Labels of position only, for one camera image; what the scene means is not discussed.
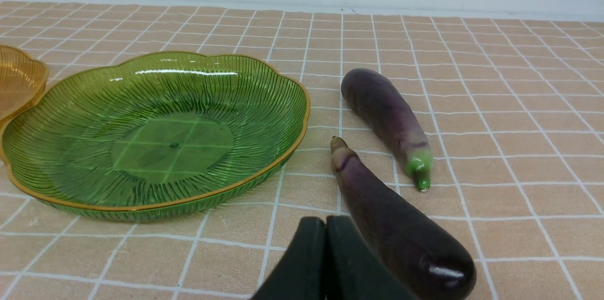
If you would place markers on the green ribbed plastic plate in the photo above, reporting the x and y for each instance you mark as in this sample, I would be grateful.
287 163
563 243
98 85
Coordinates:
163 135

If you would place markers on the amber ribbed plastic plate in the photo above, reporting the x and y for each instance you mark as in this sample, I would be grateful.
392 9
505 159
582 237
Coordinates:
23 81

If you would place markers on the purple eggplant with green stem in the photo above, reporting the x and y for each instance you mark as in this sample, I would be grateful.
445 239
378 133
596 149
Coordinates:
376 100

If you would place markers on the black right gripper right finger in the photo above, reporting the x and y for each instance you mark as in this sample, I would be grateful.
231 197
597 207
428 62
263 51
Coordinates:
351 269

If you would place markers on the beige checkered tablecloth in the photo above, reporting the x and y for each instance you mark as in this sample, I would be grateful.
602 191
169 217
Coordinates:
513 110

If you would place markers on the dark purple eggplant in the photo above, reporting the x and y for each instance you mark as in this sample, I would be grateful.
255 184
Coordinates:
418 252

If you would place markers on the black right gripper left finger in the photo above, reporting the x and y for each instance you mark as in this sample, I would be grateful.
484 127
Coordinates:
297 276

